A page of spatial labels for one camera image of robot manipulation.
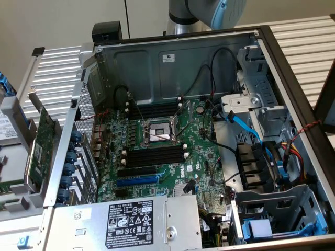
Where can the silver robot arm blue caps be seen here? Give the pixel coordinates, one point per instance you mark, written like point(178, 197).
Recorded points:
point(188, 13)

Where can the CPU socket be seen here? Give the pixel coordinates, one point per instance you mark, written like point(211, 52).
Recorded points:
point(159, 130)

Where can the silver locking lever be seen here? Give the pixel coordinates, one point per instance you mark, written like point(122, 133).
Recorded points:
point(185, 130)
point(138, 109)

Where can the silver socket cover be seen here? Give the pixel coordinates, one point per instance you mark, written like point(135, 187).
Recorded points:
point(191, 109)

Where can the coin cell battery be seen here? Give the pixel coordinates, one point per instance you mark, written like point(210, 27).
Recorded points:
point(200, 109)

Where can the green Dell motherboard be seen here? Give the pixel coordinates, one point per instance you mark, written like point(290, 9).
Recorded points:
point(199, 146)

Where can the open metal PC case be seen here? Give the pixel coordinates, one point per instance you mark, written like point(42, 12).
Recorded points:
point(136, 78)

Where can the blue expansion slot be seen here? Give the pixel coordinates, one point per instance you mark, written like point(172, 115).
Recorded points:
point(137, 181)

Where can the black angled plug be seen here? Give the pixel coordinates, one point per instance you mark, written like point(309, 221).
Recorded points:
point(189, 186)

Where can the silver chipset heat sink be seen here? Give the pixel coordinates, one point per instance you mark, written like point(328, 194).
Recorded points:
point(178, 189)

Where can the white case sticker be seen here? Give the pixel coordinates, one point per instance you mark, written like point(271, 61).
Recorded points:
point(168, 58)

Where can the short black expansion slot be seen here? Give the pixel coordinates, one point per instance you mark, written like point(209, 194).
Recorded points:
point(121, 193)

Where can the blue card retention clip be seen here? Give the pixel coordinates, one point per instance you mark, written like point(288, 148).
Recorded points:
point(76, 136)
point(73, 147)
point(63, 194)
point(71, 157)
point(69, 169)
point(66, 181)

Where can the black case fan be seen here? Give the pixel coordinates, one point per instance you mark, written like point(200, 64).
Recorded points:
point(251, 164)

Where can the tall metal disk bay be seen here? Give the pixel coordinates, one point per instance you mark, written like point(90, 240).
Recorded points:
point(264, 115)

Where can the small black box device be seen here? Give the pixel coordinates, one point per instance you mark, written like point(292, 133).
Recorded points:
point(104, 32)

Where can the blue fan clip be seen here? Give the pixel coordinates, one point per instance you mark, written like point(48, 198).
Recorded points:
point(282, 172)

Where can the green expansion card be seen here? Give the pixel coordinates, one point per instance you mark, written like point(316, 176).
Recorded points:
point(43, 146)

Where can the blue disk caddy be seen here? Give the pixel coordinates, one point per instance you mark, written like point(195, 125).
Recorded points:
point(259, 227)

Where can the silver power supply unit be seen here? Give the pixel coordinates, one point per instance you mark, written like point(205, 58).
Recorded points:
point(78, 230)

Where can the low metal disk bay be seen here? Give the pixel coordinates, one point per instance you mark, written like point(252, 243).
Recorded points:
point(282, 201)

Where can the grey parts rack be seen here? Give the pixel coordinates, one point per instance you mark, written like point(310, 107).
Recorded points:
point(15, 162)

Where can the silver hard disk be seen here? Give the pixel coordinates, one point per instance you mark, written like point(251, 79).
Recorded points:
point(6, 128)

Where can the dark panel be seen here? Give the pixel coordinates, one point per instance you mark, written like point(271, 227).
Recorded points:
point(327, 99)

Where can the small green circuit board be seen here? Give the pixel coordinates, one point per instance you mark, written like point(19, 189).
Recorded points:
point(10, 186)

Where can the blue case latch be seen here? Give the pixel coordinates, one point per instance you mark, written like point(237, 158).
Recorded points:
point(24, 241)

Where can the blue plastic bracket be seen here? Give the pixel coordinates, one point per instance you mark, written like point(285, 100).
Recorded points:
point(4, 83)

